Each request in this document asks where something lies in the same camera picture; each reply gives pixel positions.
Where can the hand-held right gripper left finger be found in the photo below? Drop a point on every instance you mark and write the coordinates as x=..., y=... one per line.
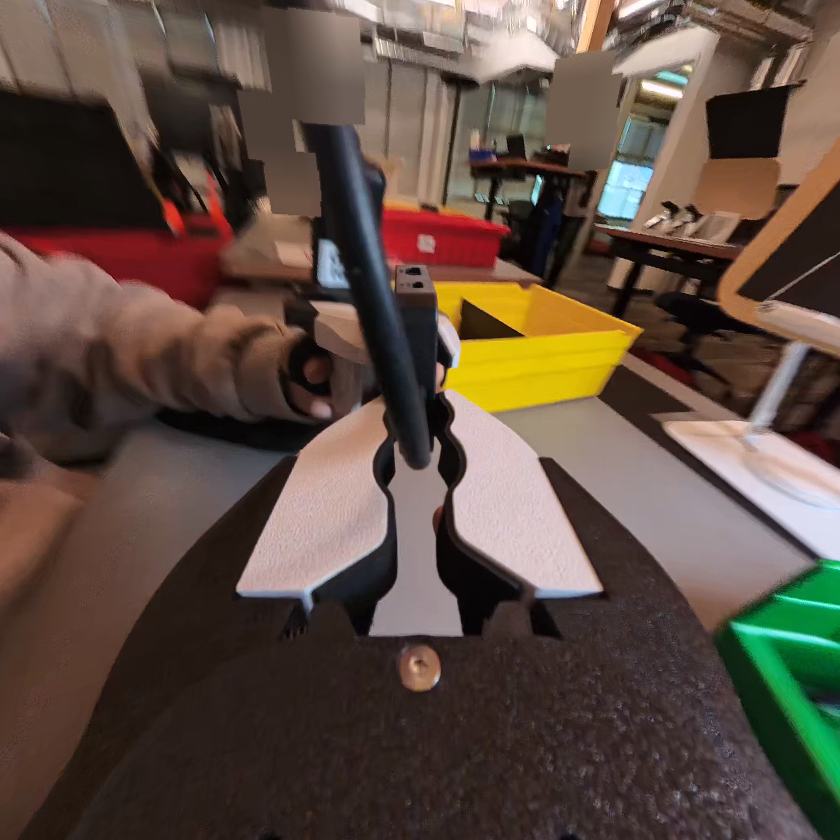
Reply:
x=321, y=518

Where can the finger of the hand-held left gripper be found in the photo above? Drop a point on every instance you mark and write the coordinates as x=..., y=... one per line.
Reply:
x=449, y=341

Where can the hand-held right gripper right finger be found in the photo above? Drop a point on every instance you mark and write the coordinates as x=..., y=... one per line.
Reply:
x=512, y=518

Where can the yellow plastic bin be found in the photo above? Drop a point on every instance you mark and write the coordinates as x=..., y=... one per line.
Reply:
x=544, y=367

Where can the green plastic bin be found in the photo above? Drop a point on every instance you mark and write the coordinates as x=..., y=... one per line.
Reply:
x=787, y=669

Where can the person's left forearm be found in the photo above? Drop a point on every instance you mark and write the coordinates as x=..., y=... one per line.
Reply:
x=131, y=341

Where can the person's right hand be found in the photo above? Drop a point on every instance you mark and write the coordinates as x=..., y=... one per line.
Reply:
x=437, y=520

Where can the person's left hand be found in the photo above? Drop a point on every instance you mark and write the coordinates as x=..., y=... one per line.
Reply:
x=318, y=403

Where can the black bin divider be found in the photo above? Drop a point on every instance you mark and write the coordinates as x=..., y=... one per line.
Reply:
x=489, y=321

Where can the hanging dark blue jacket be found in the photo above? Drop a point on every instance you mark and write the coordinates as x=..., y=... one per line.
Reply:
x=548, y=229

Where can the blue container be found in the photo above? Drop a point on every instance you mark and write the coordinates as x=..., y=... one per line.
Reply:
x=482, y=155

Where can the wooden standing desk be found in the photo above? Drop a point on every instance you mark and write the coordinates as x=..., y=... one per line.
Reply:
x=525, y=167

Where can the black laptop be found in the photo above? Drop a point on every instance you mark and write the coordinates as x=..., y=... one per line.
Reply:
x=516, y=145

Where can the red container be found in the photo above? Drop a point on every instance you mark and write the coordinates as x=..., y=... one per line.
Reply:
x=118, y=262

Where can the wooden desk with black legs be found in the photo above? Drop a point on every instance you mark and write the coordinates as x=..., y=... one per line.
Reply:
x=669, y=246

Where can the black office chair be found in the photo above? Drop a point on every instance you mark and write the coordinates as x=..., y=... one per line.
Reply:
x=695, y=321

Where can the cluster of grey tools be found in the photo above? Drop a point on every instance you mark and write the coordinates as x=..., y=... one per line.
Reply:
x=676, y=216

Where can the white board stand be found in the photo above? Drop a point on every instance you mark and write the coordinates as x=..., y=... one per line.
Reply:
x=774, y=453

